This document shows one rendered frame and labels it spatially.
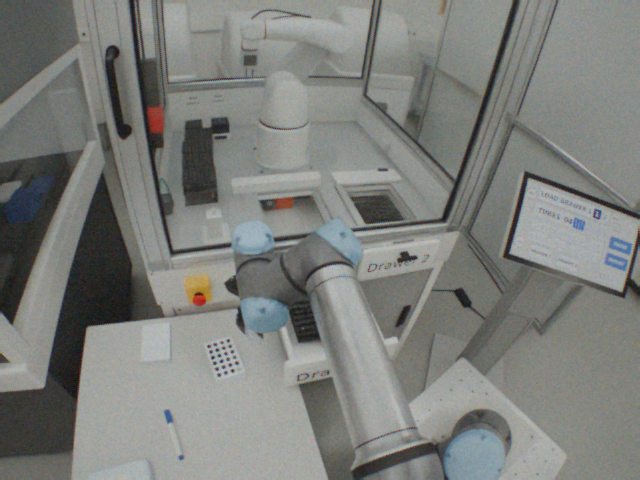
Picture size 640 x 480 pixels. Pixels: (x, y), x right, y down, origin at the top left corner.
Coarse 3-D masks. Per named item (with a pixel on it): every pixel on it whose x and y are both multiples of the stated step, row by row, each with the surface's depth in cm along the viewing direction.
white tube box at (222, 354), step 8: (208, 344) 95; (216, 344) 96; (224, 344) 95; (232, 344) 96; (208, 352) 93; (216, 352) 93; (224, 352) 94; (232, 352) 95; (216, 360) 91; (224, 360) 92; (232, 360) 92; (240, 360) 92; (216, 368) 90; (224, 368) 92; (232, 368) 90; (216, 376) 88; (224, 376) 88; (232, 376) 89; (240, 376) 90; (224, 384) 90
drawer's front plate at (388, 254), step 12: (432, 240) 118; (372, 252) 111; (384, 252) 112; (396, 252) 114; (408, 252) 116; (420, 252) 118; (432, 252) 120; (360, 264) 114; (384, 264) 116; (420, 264) 123; (360, 276) 117
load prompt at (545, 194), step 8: (544, 192) 107; (552, 192) 106; (544, 200) 107; (552, 200) 106; (560, 200) 106; (568, 200) 105; (576, 200) 105; (568, 208) 105; (576, 208) 105; (584, 208) 104; (592, 208) 103; (600, 208) 103; (584, 216) 104; (592, 216) 103; (600, 216) 103; (608, 216) 102; (608, 224) 102
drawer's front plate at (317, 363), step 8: (384, 344) 86; (392, 344) 87; (392, 352) 90; (288, 360) 80; (296, 360) 80; (304, 360) 81; (312, 360) 81; (320, 360) 81; (288, 368) 80; (296, 368) 81; (304, 368) 82; (312, 368) 83; (320, 368) 84; (328, 368) 85; (288, 376) 82; (296, 376) 84; (304, 376) 85; (320, 376) 87; (328, 376) 89; (288, 384) 86
